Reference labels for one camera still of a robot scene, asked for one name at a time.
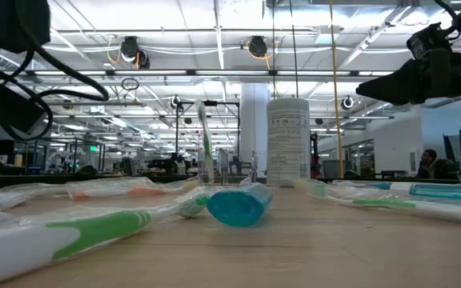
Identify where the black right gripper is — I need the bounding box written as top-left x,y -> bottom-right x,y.
356,47 -> 461,106

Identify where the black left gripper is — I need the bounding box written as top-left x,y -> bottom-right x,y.
0,59 -> 52,142

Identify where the green white toothbrush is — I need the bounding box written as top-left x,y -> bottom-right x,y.
296,178 -> 461,226
0,184 -> 215,288
194,99 -> 215,185

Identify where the orange white toothbrush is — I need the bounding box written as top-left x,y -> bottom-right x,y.
65,175 -> 200,201

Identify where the person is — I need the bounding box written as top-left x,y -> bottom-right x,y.
415,148 -> 439,180

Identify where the white disinfectant wipes canister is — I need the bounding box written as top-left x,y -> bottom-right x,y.
265,98 -> 311,187

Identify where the white building column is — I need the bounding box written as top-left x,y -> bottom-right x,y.
239,82 -> 271,177

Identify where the clear acrylic organizer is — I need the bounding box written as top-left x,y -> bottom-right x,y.
196,147 -> 266,189

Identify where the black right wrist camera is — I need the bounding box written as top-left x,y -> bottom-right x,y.
405,22 -> 454,61

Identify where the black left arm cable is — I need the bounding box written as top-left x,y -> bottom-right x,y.
14,0 -> 110,142

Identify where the black coiled ceiling cable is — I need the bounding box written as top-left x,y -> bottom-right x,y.
120,77 -> 140,92

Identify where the thin black hanging cable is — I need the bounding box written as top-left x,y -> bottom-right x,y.
271,0 -> 277,99

